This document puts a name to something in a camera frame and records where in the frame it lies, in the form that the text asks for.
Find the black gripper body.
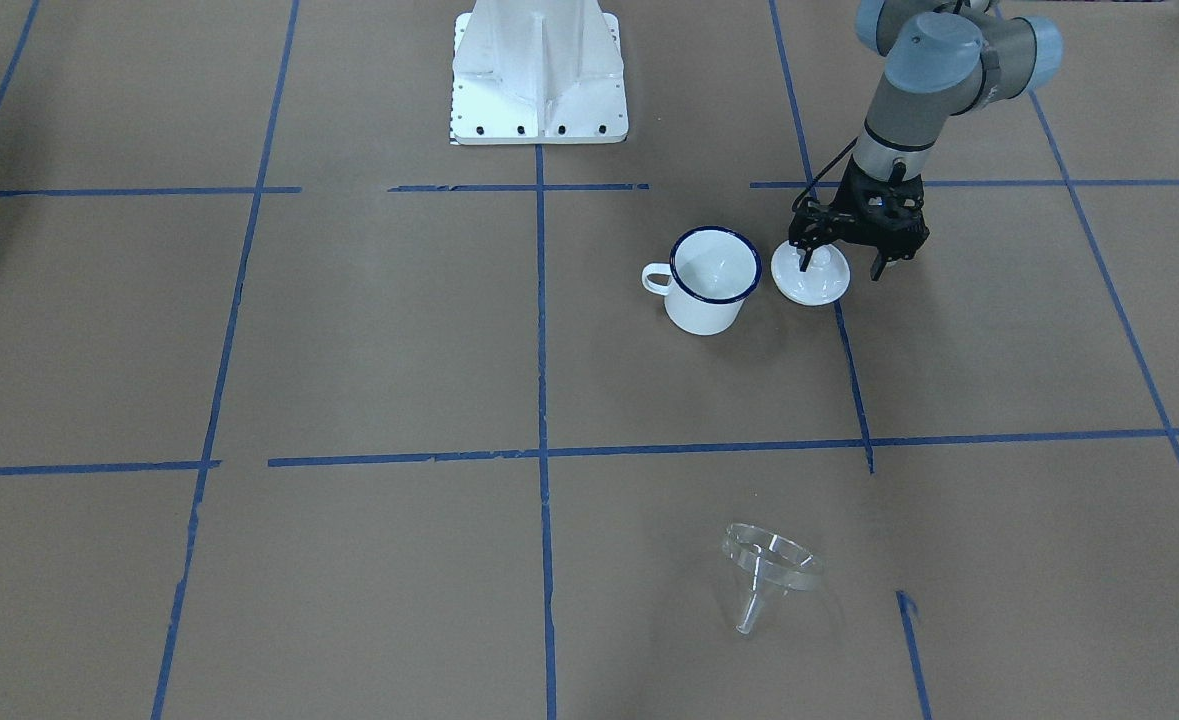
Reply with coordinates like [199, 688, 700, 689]
[788, 159, 929, 263]

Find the white cup lid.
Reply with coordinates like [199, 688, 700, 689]
[769, 242, 851, 306]

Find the clear glass funnel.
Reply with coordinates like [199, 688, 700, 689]
[722, 521, 826, 638]

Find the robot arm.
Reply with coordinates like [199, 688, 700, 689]
[788, 1, 1063, 280]

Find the white enamel cup blue rim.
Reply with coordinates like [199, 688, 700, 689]
[641, 225, 762, 336]

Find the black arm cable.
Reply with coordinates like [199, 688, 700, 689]
[791, 138, 859, 214]

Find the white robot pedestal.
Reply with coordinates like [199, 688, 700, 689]
[449, 1, 630, 146]

